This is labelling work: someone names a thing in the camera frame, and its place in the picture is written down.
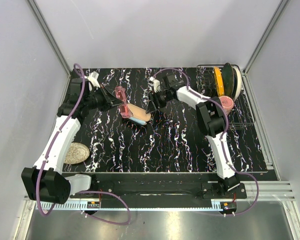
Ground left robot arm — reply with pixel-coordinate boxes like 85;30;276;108
21;78;123;204

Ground white plate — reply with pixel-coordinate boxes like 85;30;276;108
232;66;242;101

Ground beige patterned round coaster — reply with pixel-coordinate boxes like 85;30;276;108
64;142;90;165

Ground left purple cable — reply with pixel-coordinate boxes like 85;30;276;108
34;63;132;226

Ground black wire dish rack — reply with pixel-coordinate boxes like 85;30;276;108
196;64;255;130

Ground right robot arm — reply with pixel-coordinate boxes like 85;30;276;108
146;74;240;199

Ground pink patterned mug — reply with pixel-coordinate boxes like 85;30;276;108
219;95;235;116

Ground black glasses case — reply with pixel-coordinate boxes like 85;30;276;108
127;103;151;123

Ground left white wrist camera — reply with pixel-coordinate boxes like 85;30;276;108
87;71;100;91

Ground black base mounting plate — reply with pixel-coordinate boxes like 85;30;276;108
85;172;248;200

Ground purple cable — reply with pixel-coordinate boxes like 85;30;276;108
152;67;260;217
34;63;132;226

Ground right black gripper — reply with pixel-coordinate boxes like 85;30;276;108
145;90;173;115

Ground red sunglasses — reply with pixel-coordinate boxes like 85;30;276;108
115;86;133;119

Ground yellow plate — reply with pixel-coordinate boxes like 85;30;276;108
213;66;225;97

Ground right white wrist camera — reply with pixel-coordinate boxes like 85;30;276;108
149;76;161;93

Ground dark green plate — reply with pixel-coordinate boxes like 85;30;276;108
221;62;236;99

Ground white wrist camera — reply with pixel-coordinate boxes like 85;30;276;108
87;71;100;91
149;76;161;93

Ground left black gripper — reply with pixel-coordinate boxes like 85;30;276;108
84;84;123;112

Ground light blue cleaning cloth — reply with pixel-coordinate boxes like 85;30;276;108
128;117;147;126

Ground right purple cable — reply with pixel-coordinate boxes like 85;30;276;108
152;67;260;217

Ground aluminium rail frame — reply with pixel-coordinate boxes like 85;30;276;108
23;179;297;211

